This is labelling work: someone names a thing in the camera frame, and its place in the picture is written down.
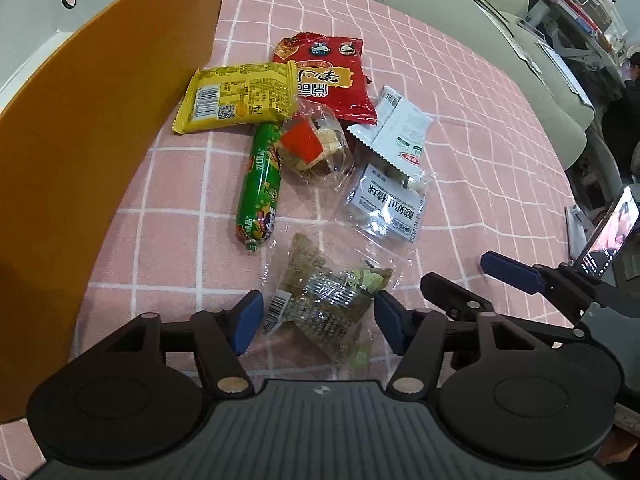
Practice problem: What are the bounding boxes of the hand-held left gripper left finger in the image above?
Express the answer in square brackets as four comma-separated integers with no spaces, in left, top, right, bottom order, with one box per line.
[102,290,264,396]

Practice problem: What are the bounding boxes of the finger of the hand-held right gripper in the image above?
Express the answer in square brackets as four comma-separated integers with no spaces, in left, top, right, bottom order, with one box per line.
[421,273,497,323]
[481,251,618,318]

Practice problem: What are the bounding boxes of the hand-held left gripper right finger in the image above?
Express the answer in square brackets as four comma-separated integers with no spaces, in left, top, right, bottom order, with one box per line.
[374,291,536,395]

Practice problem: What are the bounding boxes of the clear packet green cake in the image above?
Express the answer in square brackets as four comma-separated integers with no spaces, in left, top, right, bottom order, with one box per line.
[260,232,396,366]

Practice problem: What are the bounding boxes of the clear packet white label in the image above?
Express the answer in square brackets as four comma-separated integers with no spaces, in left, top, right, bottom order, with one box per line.
[337,160,436,246]

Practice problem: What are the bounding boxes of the green sausage stick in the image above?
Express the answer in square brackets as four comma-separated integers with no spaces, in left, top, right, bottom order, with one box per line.
[235,122,283,253]

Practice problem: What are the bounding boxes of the white sachet packet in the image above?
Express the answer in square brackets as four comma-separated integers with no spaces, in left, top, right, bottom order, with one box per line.
[346,86,435,171]

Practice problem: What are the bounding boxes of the clear packet orange-red snack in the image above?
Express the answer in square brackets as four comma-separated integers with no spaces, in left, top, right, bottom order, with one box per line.
[277,100,356,191]

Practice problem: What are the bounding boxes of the orange cardboard box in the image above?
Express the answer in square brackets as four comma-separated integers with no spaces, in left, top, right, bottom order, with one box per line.
[0,0,231,423]

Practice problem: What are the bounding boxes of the red snack packet yellow label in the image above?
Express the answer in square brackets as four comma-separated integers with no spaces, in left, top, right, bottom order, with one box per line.
[272,32,378,124]

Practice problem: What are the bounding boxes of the white phone stand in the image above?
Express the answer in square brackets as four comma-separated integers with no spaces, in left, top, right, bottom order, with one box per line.
[565,204,591,263]

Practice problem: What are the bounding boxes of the smartphone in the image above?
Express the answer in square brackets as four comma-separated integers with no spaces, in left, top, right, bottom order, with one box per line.
[577,185,640,278]

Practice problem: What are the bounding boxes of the pink checked tablecloth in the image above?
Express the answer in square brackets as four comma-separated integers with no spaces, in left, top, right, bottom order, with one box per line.
[0,0,640,480]

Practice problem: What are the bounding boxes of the white paper sheets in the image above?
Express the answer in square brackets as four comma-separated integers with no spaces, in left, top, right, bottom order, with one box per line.
[510,15,596,108]

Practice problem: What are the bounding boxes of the dark-covered book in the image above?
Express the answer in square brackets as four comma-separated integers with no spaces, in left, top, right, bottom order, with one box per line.
[464,0,511,26]

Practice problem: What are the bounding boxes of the cluttered white desk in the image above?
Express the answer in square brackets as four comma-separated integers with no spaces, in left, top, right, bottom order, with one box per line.
[525,0,633,78]

